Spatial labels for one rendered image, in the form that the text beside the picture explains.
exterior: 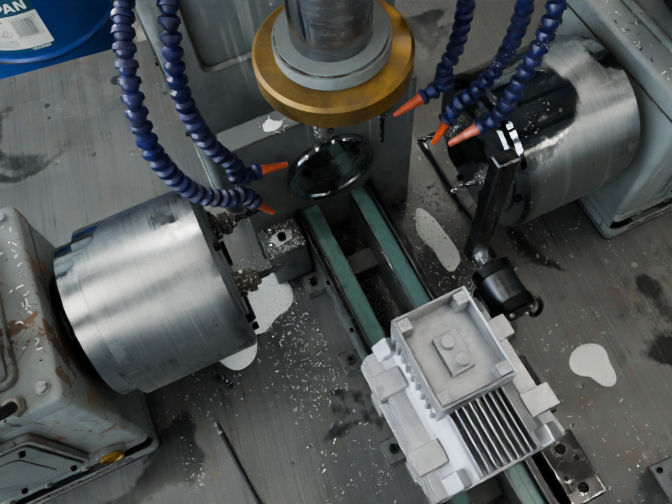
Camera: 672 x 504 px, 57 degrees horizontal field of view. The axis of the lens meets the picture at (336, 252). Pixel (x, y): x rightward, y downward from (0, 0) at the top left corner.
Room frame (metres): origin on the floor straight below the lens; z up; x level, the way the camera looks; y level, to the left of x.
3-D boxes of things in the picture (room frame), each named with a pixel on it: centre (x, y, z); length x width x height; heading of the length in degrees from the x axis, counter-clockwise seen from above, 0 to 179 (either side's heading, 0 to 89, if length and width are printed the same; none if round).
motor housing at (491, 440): (0.16, -0.13, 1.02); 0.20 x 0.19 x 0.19; 19
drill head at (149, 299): (0.35, 0.30, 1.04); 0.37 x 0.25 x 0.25; 108
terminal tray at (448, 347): (0.20, -0.12, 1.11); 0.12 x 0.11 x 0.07; 19
